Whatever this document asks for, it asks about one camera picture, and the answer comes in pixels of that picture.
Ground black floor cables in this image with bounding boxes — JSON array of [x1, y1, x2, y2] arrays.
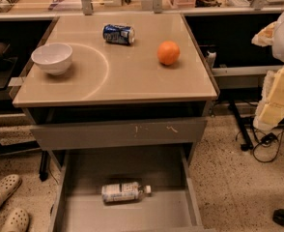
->
[[234, 113, 284, 164]]

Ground white bowl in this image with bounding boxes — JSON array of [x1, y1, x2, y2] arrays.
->
[[31, 43, 72, 75]]

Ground beige clog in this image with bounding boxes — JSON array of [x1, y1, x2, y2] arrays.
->
[[1, 208, 30, 232], [0, 174, 22, 208]]

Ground black chair base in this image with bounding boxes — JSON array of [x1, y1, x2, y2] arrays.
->
[[272, 209, 284, 226]]

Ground blue soda can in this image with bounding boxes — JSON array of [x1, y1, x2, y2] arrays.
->
[[102, 24, 135, 45]]

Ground orange fruit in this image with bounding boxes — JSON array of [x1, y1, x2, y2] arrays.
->
[[157, 41, 181, 66]]

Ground blue label plastic bottle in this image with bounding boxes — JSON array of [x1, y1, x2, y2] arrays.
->
[[101, 182, 152, 203]]

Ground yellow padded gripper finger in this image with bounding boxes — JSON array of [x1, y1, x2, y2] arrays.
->
[[253, 66, 284, 131], [251, 22, 275, 47]]

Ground grey drawer cabinet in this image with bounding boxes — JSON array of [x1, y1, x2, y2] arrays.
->
[[8, 13, 221, 232]]

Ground beige clog lower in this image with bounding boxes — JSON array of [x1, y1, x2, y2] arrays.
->
[[1, 208, 30, 232]]

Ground beige clog upper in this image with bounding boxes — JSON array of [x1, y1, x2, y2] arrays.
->
[[0, 174, 22, 208]]

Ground black table leg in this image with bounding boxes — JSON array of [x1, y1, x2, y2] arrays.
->
[[229, 100, 253, 151]]

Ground open middle drawer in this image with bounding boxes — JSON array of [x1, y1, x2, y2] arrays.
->
[[48, 145, 215, 232]]

